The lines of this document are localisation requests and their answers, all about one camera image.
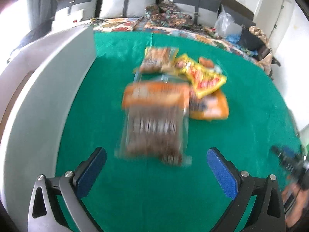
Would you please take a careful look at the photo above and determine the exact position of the orange snack bag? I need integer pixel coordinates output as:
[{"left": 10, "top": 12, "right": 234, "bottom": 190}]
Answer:
[{"left": 189, "top": 87, "right": 229, "bottom": 121}]

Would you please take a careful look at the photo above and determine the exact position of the brown orange-top snack bag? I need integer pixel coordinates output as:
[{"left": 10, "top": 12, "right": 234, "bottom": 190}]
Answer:
[{"left": 115, "top": 81, "right": 192, "bottom": 166}]

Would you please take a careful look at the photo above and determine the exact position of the yellow red snack bag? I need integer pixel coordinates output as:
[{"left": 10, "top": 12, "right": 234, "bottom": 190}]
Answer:
[{"left": 174, "top": 54, "right": 227, "bottom": 98}]

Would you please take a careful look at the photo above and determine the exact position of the small clear peanut packet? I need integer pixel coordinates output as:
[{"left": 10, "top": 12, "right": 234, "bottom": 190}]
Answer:
[{"left": 199, "top": 57, "right": 222, "bottom": 73}]

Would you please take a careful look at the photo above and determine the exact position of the brown nut snack bag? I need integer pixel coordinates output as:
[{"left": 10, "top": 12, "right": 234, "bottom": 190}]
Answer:
[{"left": 133, "top": 47, "right": 179, "bottom": 73}]

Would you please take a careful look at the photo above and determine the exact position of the person's right hand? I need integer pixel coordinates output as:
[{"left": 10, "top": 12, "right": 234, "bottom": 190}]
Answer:
[{"left": 282, "top": 183, "right": 308, "bottom": 228}]

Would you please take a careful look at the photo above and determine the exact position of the green table cloth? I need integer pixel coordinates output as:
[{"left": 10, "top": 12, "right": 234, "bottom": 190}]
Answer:
[{"left": 56, "top": 32, "right": 300, "bottom": 231}]

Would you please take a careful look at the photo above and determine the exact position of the white storage bin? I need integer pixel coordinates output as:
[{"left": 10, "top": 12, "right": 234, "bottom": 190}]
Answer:
[{"left": 1, "top": 26, "right": 97, "bottom": 231}]

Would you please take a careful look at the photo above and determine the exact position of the black bag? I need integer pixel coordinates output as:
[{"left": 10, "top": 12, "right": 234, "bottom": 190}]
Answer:
[{"left": 237, "top": 28, "right": 266, "bottom": 51}]

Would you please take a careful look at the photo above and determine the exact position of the white plastic bag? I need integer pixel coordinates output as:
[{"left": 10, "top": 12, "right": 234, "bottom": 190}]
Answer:
[{"left": 214, "top": 5, "right": 243, "bottom": 38}]

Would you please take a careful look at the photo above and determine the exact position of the right grey white pillow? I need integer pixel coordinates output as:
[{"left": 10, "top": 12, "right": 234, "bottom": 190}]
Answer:
[{"left": 170, "top": 0, "right": 221, "bottom": 28}]

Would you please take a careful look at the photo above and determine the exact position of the grey white pillow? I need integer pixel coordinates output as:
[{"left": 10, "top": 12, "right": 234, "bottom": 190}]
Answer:
[
  {"left": 99, "top": 0, "right": 161, "bottom": 19},
  {"left": 170, "top": 0, "right": 221, "bottom": 28},
  {"left": 54, "top": 0, "right": 102, "bottom": 21}
]

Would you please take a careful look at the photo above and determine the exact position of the left grey white pillow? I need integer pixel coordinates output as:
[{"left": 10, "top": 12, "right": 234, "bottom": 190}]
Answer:
[{"left": 54, "top": 0, "right": 102, "bottom": 21}]

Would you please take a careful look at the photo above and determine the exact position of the patterned colourful blanket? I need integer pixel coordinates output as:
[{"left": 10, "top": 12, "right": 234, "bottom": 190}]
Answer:
[{"left": 91, "top": 0, "right": 276, "bottom": 77}]

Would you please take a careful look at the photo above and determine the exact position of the middle grey white pillow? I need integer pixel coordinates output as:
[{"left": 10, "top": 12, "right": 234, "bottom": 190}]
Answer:
[{"left": 99, "top": 0, "right": 161, "bottom": 19}]

